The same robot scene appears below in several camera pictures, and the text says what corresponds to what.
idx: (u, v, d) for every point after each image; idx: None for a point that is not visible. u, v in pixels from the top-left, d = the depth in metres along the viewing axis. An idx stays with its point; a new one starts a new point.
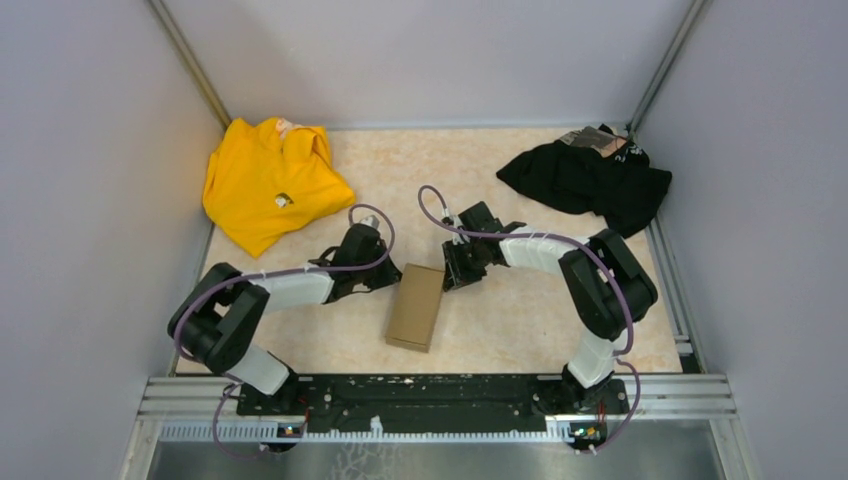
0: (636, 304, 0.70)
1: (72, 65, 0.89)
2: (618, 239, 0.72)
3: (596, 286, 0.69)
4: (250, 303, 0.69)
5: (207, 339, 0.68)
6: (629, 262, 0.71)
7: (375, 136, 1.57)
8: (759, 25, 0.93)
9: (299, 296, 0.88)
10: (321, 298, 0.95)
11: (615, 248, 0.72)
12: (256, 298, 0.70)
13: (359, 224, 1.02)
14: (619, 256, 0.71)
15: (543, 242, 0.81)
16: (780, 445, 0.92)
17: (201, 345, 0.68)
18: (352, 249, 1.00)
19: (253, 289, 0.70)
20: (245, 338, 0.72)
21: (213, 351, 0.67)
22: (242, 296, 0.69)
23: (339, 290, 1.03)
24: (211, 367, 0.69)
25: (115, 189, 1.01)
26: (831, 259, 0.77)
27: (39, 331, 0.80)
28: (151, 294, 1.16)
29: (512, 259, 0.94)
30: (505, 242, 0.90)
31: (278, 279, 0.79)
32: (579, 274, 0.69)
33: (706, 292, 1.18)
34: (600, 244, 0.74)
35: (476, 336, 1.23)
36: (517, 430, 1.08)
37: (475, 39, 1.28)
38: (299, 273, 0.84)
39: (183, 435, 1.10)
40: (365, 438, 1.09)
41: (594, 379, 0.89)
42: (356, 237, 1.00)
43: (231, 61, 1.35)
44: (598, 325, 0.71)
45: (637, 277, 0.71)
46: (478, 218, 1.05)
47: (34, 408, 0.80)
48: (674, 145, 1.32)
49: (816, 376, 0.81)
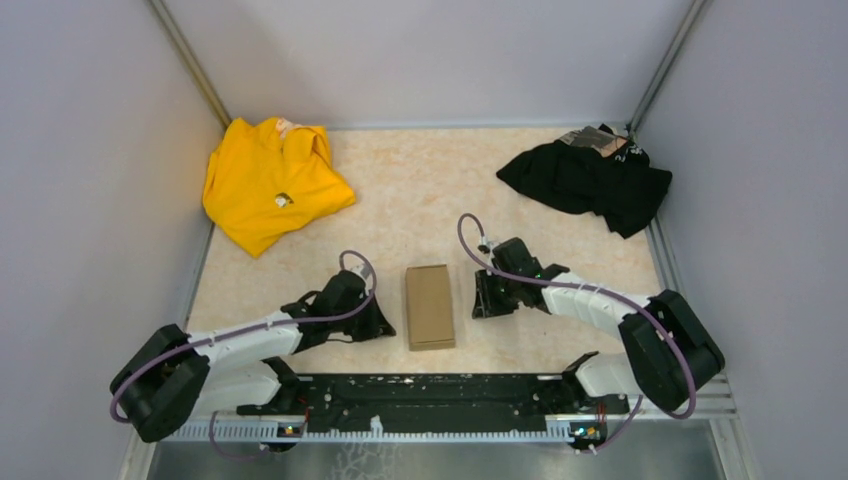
0: (701, 373, 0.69)
1: (72, 65, 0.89)
2: (682, 303, 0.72)
3: (660, 355, 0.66)
4: (185, 378, 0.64)
5: (144, 405, 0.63)
6: (694, 329, 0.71)
7: (375, 136, 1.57)
8: (760, 25, 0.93)
9: (259, 354, 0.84)
10: (290, 351, 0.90)
11: (679, 312, 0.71)
12: (194, 371, 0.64)
13: (346, 271, 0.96)
14: (684, 322, 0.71)
15: (594, 296, 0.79)
16: (779, 445, 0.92)
17: (136, 410, 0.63)
18: (333, 297, 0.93)
19: (192, 360, 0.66)
20: (185, 410, 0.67)
21: (146, 420, 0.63)
22: (181, 369, 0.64)
23: (311, 341, 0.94)
24: (143, 435, 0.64)
25: (114, 189, 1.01)
26: (831, 259, 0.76)
27: (39, 330, 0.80)
28: (151, 295, 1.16)
29: (554, 308, 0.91)
30: (548, 290, 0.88)
31: (230, 343, 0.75)
32: (642, 342, 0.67)
33: (705, 293, 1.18)
34: (660, 306, 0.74)
35: (476, 336, 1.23)
36: (517, 430, 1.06)
37: (476, 38, 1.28)
38: (260, 330, 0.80)
39: (180, 435, 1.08)
40: (364, 438, 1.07)
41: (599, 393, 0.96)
42: (339, 283, 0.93)
43: (230, 61, 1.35)
44: (657, 394, 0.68)
45: (701, 343, 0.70)
46: (516, 259, 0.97)
47: (35, 408, 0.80)
48: (674, 145, 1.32)
49: (817, 376, 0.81)
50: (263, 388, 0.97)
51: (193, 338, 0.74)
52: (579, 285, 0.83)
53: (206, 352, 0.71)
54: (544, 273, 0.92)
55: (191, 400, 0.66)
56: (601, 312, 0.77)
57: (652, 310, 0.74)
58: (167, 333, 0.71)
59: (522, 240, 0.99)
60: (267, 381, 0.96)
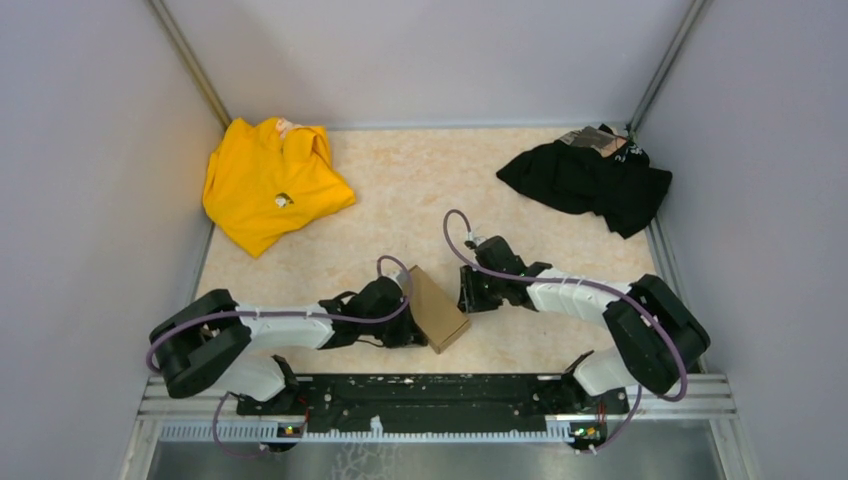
0: (687, 352, 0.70)
1: (72, 65, 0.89)
2: (659, 284, 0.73)
3: (647, 339, 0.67)
4: (224, 345, 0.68)
5: (176, 363, 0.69)
6: (677, 310, 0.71)
7: (375, 136, 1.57)
8: (760, 24, 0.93)
9: (293, 340, 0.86)
10: (315, 346, 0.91)
11: (659, 293, 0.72)
12: (234, 342, 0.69)
13: (386, 278, 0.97)
14: (664, 302, 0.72)
15: (577, 289, 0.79)
16: (779, 445, 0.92)
17: (170, 365, 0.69)
18: (367, 301, 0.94)
19: (235, 330, 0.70)
20: (214, 377, 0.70)
21: (177, 376, 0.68)
22: (223, 337, 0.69)
23: (338, 341, 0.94)
24: (172, 391, 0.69)
25: (114, 188, 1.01)
26: (831, 258, 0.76)
27: (39, 329, 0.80)
28: (151, 294, 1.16)
29: (541, 304, 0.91)
30: (534, 286, 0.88)
31: (271, 322, 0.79)
32: (628, 329, 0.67)
33: (705, 292, 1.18)
34: (642, 292, 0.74)
35: (476, 335, 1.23)
36: (517, 430, 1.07)
37: (476, 37, 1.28)
38: (299, 317, 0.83)
39: (183, 435, 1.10)
40: (365, 438, 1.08)
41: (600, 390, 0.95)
42: (376, 289, 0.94)
43: (230, 61, 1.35)
44: (649, 379, 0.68)
45: (683, 321, 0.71)
46: (500, 258, 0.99)
47: (36, 407, 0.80)
48: (674, 145, 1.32)
49: (817, 375, 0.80)
50: (268, 385, 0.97)
51: (241, 306, 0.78)
52: (563, 279, 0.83)
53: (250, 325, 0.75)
54: (526, 270, 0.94)
55: (223, 368, 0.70)
56: (585, 303, 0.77)
57: (634, 296, 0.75)
58: (218, 297, 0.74)
59: (503, 239, 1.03)
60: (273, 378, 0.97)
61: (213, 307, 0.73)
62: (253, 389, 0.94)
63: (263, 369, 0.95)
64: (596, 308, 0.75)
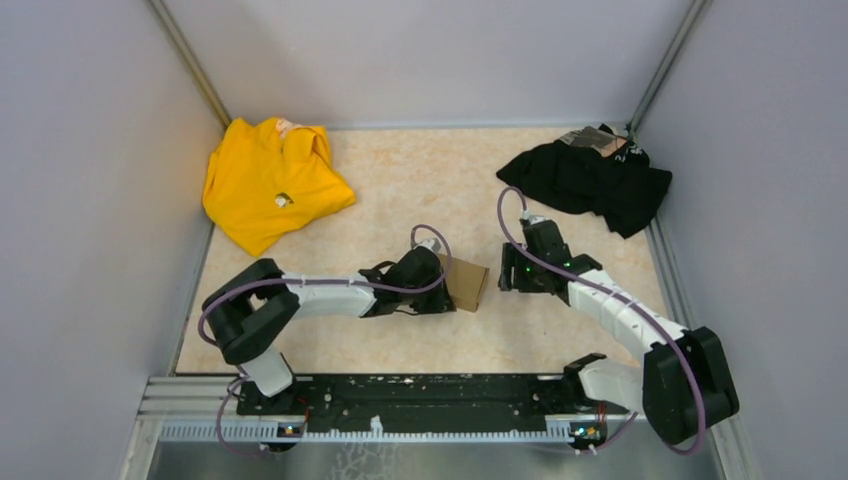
0: (714, 415, 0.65)
1: (72, 64, 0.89)
2: (716, 344, 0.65)
3: (676, 388, 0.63)
4: (275, 310, 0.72)
5: (230, 331, 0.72)
6: (721, 375, 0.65)
7: (375, 136, 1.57)
8: (760, 24, 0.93)
9: (337, 306, 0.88)
10: (360, 312, 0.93)
11: (709, 353, 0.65)
12: (281, 304, 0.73)
13: (422, 248, 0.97)
14: (712, 362, 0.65)
15: (624, 310, 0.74)
16: (779, 445, 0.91)
17: (223, 334, 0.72)
18: (407, 271, 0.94)
19: (284, 297, 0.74)
20: (265, 342, 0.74)
21: (232, 343, 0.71)
22: (273, 301, 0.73)
23: (380, 308, 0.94)
24: (227, 357, 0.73)
25: (114, 188, 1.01)
26: (831, 258, 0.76)
27: (39, 329, 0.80)
28: (151, 294, 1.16)
29: (576, 303, 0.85)
30: (575, 285, 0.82)
31: (315, 289, 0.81)
32: (665, 377, 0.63)
33: (705, 292, 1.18)
34: (692, 342, 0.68)
35: (476, 335, 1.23)
36: (517, 430, 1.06)
37: (476, 38, 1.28)
38: (340, 284, 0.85)
39: (183, 436, 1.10)
40: (365, 438, 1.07)
41: (600, 396, 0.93)
42: (417, 258, 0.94)
43: (230, 61, 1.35)
44: (663, 424, 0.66)
45: (724, 387, 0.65)
46: (546, 242, 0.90)
47: (35, 408, 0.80)
48: (673, 145, 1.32)
49: (817, 374, 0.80)
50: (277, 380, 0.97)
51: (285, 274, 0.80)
52: (611, 291, 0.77)
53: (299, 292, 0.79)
54: (574, 263, 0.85)
55: (273, 333, 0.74)
56: (627, 329, 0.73)
57: (681, 345, 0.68)
58: (264, 267, 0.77)
59: (552, 223, 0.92)
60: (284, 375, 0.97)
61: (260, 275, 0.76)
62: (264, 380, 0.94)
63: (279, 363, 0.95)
64: (638, 341, 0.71)
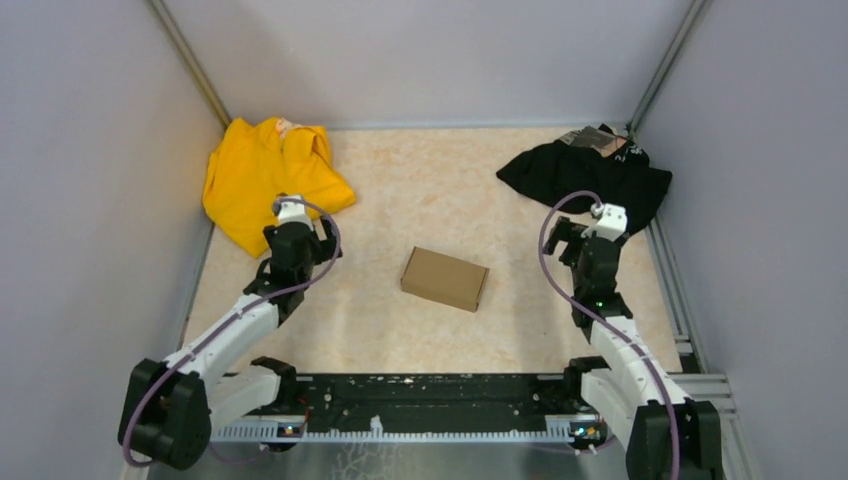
0: None
1: (71, 64, 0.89)
2: (715, 421, 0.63)
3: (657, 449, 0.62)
4: (184, 402, 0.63)
5: (162, 441, 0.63)
6: (712, 451, 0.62)
7: (375, 136, 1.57)
8: (760, 24, 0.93)
9: (247, 340, 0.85)
10: (274, 324, 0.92)
11: (704, 427, 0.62)
12: (190, 395, 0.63)
13: (277, 231, 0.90)
14: (705, 437, 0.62)
15: (635, 363, 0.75)
16: (781, 446, 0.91)
17: (158, 448, 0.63)
18: (286, 260, 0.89)
19: (185, 380, 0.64)
20: (200, 425, 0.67)
21: (170, 451, 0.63)
22: (177, 388, 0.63)
23: (289, 306, 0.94)
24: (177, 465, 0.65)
25: (113, 187, 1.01)
26: (832, 257, 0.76)
27: (38, 329, 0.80)
28: (150, 295, 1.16)
29: (596, 342, 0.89)
30: (597, 326, 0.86)
31: (210, 349, 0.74)
32: (648, 434, 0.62)
33: (706, 292, 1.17)
34: (690, 411, 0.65)
35: (476, 335, 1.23)
36: (517, 430, 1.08)
37: (476, 38, 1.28)
38: (235, 320, 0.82)
39: None
40: (364, 438, 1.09)
41: (592, 401, 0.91)
42: (283, 242, 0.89)
43: (230, 60, 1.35)
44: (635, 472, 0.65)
45: (710, 464, 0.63)
46: (597, 279, 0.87)
47: (35, 409, 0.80)
48: (674, 145, 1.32)
49: (818, 375, 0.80)
50: (265, 388, 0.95)
51: (171, 361, 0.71)
52: (630, 341, 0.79)
53: (195, 366, 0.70)
54: (607, 302, 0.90)
55: (201, 414, 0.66)
56: (632, 380, 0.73)
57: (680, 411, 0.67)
58: (144, 368, 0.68)
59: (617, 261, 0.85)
60: (265, 380, 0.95)
61: (148, 378, 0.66)
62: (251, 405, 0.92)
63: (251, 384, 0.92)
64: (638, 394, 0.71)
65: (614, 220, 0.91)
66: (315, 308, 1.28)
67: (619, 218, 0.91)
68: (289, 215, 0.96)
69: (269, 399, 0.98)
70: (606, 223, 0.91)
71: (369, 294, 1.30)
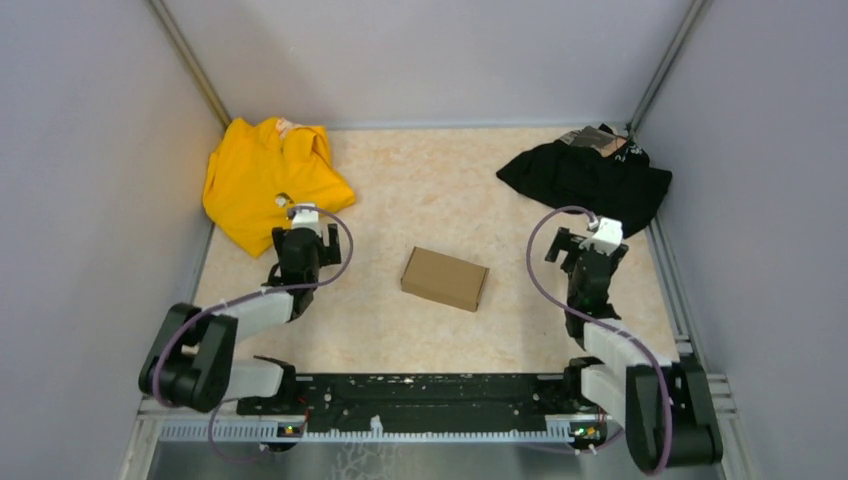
0: (690, 449, 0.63)
1: (71, 64, 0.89)
2: (701, 379, 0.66)
3: (650, 405, 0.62)
4: (220, 333, 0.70)
5: (187, 379, 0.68)
6: (704, 409, 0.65)
7: (375, 136, 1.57)
8: (761, 23, 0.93)
9: (264, 319, 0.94)
10: (287, 317, 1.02)
11: (694, 384, 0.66)
12: (226, 329, 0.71)
13: (289, 236, 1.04)
14: (696, 393, 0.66)
15: (623, 343, 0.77)
16: (780, 446, 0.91)
17: (182, 386, 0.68)
18: (297, 262, 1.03)
19: (219, 319, 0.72)
20: (224, 372, 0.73)
21: (196, 389, 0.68)
22: (212, 326, 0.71)
23: (301, 305, 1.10)
24: (199, 407, 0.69)
25: (112, 187, 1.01)
26: (832, 257, 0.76)
27: (37, 329, 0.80)
28: (150, 294, 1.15)
29: (591, 345, 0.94)
30: (591, 326, 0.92)
31: (240, 306, 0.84)
32: (641, 388, 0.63)
33: (705, 292, 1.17)
34: (678, 374, 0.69)
35: (476, 335, 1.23)
36: (517, 430, 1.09)
37: (476, 38, 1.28)
38: (258, 296, 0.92)
39: (183, 435, 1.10)
40: (364, 438, 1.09)
41: (592, 397, 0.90)
42: (294, 246, 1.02)
43: (229, 60, 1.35)
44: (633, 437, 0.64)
45: (705, 423, 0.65)
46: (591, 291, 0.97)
47: (35, 408, 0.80)
48: (674, 145, 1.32)
49: (818, 375, 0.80)
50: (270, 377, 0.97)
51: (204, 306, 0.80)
52: (617, 328, 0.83)
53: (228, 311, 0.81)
54: (597, 310, 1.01)
55: (227, 359, 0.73)
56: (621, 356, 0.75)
57: (669, 377, 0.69)
58: (179, 310, 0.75)
59: (608, 274, 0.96)
60: (272, 369, 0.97)
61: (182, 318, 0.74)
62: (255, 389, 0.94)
63: (258, 368, 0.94)
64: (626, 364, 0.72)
65: (608, 235, 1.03)
66: (315, 308, 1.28)
67: (613, 233, 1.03)
68: (301, 221, 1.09)
69: (271, 392, 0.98)
70: (603, 237, 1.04)
71: (369, 294, 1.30)
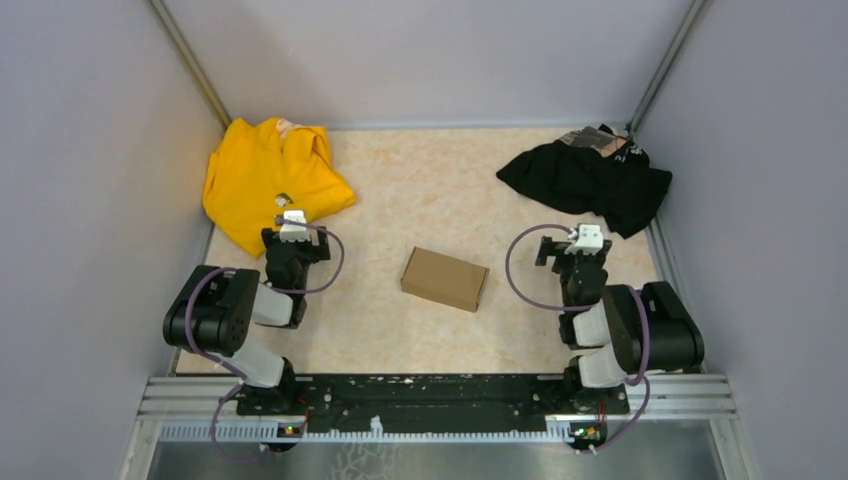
0: (673, 341, 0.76)
1: (70, 64, 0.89)
2: (667, 289, 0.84)
3: (626, 309, 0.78)
4: (245, 279, 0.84)
5: (213, 320, 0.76)
6: (675, 307, 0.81)
7: (375, 136, 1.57)
8: (760, 24, 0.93)
9: (270, 308, 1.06)
10: (286, 320, 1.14)
11: (662, 292, 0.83)
12: (252, 275, 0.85)
13: (270, 256, 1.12)
14: (666, 299, 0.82)
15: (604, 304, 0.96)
16: (780, 445, 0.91)
17: (209, 325, 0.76)
18: (284, 276, 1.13)
19: (243, 272, 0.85)
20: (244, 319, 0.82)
21: (223, 324, 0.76)
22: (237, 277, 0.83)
23: (298, 314, 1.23)
24: (226, 344, 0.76)
25: (112, 187, 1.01)
26: (832, 256, 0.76)
27: (37, 329, 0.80)
28: (151, 294, 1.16)
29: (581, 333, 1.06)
30: (577, 317, 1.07)
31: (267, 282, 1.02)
32: (616, 298, 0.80)
33: (705, 292, 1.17)
34: (652, 294, 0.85)
35: (476, 335, 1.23)
36: (517, 430, 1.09)
37: (475, 38, 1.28)
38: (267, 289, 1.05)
39: (182, 436, 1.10)
40: (364, 438, 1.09)
41: (593, 380, 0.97)
42: (277, 266, 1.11)
43: (230, 61, 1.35)
44: (621, 345, 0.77)
45: (679, 318, 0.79)
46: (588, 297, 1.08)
47: (34, 407, 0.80)
48: (673, 145, 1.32)
49: (818, 374, 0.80)
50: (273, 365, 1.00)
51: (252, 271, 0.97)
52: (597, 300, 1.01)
53: None
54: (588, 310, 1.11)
55: (248, 306, 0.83)
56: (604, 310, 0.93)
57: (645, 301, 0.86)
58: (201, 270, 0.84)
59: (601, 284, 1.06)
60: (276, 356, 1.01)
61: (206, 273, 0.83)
62: (262, 371, 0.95)
63: (266, 351, 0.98)
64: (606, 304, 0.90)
65: (591, 238, 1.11)
66: (316, 309, 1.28)
67: (596, 236, 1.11)
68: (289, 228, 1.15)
69: (274, 382, 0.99)
70: (588, 241, 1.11)
71: (369, 294, 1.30)
